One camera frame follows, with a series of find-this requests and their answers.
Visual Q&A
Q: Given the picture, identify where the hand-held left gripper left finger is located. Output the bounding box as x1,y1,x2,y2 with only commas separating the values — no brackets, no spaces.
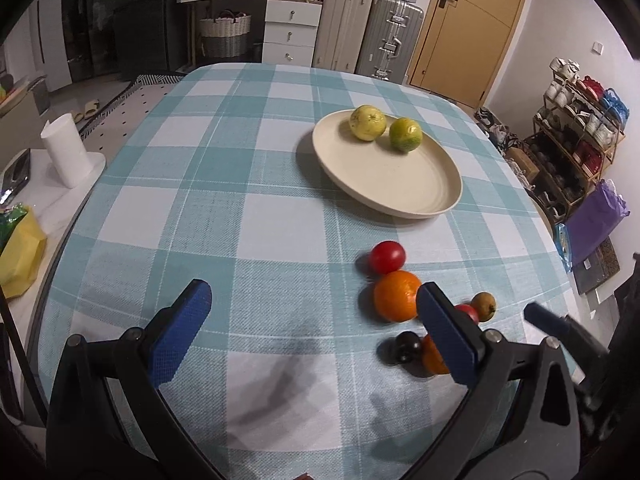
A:
47,280,221,480

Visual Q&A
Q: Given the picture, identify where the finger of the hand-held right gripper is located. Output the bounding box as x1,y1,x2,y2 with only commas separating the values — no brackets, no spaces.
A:
524,302,608,386

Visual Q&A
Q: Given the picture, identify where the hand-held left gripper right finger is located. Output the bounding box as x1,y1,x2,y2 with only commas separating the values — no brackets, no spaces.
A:
400,282,581,480

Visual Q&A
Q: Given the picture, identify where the orange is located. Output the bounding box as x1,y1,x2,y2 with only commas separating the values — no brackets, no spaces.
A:
373,270,423,323
421,334,452,376

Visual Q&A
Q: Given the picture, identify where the dark purple plum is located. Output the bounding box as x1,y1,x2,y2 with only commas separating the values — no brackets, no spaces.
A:
394,331,422,365

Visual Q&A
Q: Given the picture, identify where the small brown pear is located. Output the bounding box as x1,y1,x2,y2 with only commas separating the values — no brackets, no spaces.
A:
471,291,497,323

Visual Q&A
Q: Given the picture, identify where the cream round plate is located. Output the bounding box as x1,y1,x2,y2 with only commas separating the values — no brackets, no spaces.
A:
312,109,463,219

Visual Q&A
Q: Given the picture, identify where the blue plastic bag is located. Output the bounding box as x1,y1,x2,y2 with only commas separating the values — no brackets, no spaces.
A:
553,223,574,274

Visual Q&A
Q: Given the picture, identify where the dark doormat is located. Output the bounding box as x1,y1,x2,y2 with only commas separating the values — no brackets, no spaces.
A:
575,237,622,296

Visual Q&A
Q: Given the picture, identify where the purple bag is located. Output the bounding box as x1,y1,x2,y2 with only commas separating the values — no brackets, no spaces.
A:
564,180,629,267

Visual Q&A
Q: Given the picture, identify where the teal checked tablecloth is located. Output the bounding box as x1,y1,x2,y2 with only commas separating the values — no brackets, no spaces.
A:
37,62,586,480

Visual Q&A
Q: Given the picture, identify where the cardboard box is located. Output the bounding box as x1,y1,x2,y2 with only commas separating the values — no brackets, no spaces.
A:
506,146,542,182

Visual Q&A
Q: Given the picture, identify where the wooden shoe rack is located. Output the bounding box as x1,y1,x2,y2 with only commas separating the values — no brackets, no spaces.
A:
505,57,629,222

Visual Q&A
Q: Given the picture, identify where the yellow bag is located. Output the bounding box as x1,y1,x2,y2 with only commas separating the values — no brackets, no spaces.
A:
0,204,48,301

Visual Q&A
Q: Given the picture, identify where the pile of shoes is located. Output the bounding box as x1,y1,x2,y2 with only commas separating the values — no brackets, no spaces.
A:
474,106,512,147

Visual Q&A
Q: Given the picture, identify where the green yellow guava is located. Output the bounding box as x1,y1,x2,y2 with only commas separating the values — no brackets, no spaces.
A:
389,117,424,154

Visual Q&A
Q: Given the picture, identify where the white paper towel roll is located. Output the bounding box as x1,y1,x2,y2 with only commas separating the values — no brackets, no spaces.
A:
41,112,91,188

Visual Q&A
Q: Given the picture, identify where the silver metal object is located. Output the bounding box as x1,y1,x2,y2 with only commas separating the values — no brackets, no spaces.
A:
0,149,33,202

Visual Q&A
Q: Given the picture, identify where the pair of beige slippers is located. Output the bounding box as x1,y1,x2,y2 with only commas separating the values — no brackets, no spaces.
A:
74,101,104,122

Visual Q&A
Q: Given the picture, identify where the patterned rug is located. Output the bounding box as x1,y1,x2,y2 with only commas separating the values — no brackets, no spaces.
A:
79,74,187,142

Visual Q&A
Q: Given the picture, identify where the black fridge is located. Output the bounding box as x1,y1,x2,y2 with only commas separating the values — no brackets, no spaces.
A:
112,0,170,75

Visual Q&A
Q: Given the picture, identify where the woven basket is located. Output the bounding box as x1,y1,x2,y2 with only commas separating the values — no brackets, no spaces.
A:
200,11,252,59

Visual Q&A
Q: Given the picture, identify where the silver suitcase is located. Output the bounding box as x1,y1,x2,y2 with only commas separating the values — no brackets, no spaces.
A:
356,0,425,81

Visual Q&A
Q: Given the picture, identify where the wooden door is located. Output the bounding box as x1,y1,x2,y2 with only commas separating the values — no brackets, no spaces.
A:
410,0,534,109

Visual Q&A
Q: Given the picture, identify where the beige suitcase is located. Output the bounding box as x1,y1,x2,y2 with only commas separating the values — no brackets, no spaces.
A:
312,0,375,74

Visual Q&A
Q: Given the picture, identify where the white desk with drawers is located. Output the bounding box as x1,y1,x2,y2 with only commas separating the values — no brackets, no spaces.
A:
176,0,323,68

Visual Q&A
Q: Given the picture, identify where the dark wardrobe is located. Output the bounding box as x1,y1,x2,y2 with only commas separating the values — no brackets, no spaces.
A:
60,0,173,83

